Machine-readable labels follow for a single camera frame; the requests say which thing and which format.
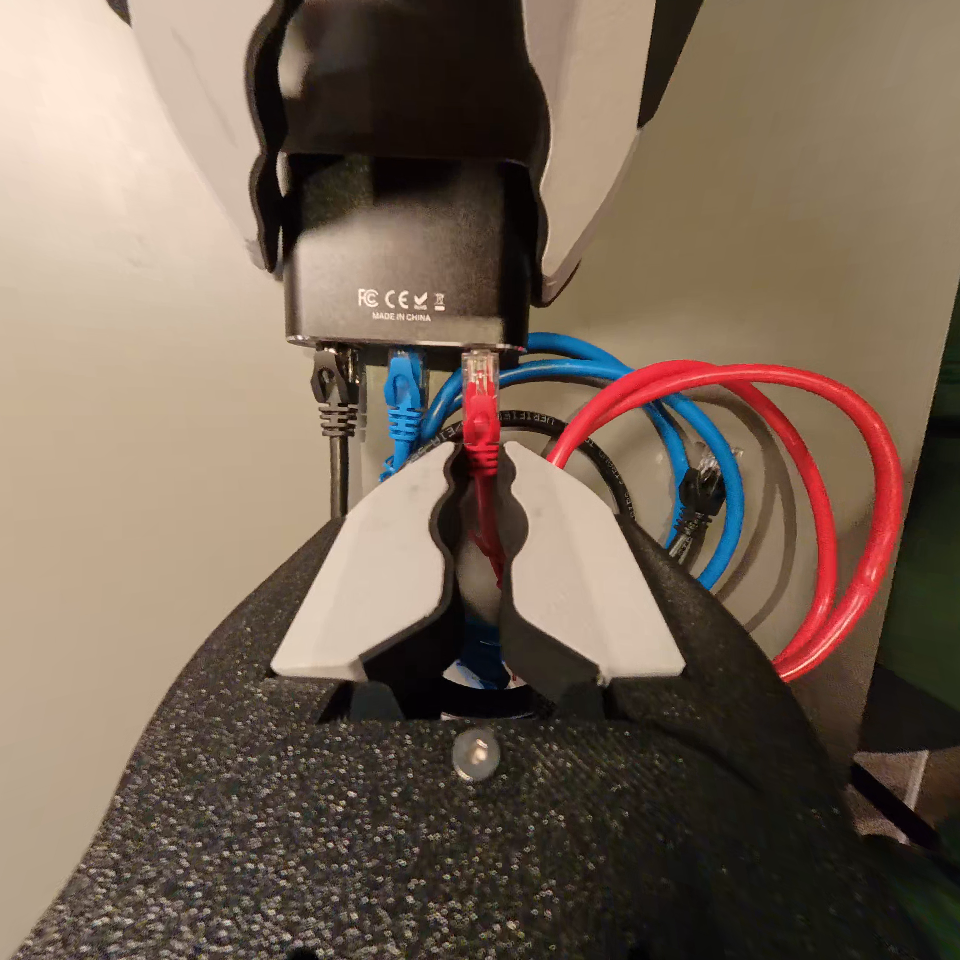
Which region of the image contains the red ethernet cable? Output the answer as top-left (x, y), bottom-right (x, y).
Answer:
top-left (460, 348), bottom-right (906, 685)

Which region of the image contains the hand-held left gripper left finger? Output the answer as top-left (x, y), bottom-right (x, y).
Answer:
top-left (268, 442), bottom-right (462, 685)

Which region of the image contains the blue ethernet cable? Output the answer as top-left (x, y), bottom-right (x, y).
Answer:
top-left (377, 332), bottom-right (747, 691)

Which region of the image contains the black ethernet cable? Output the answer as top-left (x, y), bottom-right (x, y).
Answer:
top-left (312, 342), bottom-right (730, 565)

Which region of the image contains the black ethernet switch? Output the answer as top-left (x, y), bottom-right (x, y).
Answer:
top-left (280, 152), bottom-right (537, 355)

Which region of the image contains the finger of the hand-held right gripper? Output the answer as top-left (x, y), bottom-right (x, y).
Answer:
top-left (523, 0), bottom-right (657, 310)
top-left (126, 0), bottom-right (295, 276)

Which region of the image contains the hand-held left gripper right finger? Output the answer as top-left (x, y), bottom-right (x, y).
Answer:
top-left (499, 440), bottom-right (688, 705)

